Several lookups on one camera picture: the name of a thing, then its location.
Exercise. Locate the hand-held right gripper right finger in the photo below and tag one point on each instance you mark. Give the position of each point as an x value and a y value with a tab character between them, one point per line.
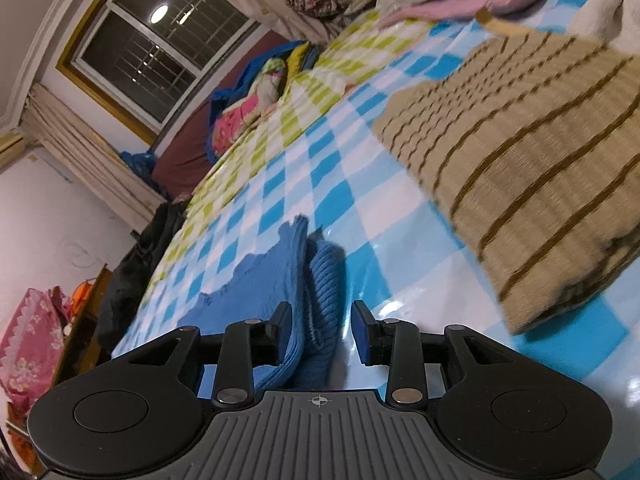
358	332

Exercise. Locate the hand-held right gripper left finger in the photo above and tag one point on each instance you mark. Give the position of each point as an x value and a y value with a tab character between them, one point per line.
280	325

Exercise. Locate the blue yellow-striped knit sweater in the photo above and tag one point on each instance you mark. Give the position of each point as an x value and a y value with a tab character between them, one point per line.
300	285

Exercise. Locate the black clothes pile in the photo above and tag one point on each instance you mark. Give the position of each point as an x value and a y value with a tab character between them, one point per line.
130	270

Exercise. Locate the checked plastic bed sheet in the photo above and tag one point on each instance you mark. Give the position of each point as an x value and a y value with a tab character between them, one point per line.
350	170

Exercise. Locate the wooden cabinet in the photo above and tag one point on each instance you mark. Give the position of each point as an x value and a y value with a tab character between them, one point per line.
85	330

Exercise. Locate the maroon headboard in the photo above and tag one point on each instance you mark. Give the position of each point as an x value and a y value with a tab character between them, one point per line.
185	150

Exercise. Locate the orange bag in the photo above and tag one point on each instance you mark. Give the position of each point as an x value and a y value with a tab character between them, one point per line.
82	292

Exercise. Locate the colourful floral quilt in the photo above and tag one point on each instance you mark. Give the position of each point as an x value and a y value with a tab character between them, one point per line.
235	120

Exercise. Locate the blue plastic bag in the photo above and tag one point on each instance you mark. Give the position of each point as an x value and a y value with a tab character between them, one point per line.
140	165

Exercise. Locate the beige brown-striped folded sweater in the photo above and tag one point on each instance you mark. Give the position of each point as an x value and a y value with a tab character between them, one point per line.
525	160

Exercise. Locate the pink floral cloth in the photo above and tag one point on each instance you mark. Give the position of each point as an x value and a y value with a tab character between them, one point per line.
25	345

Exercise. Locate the window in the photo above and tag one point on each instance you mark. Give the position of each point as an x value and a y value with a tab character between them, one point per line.
150	50

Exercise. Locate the white towel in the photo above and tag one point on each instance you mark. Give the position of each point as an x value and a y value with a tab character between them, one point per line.
600	15

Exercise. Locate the wall air conditioner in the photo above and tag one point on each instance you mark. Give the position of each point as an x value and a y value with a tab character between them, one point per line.
10	144

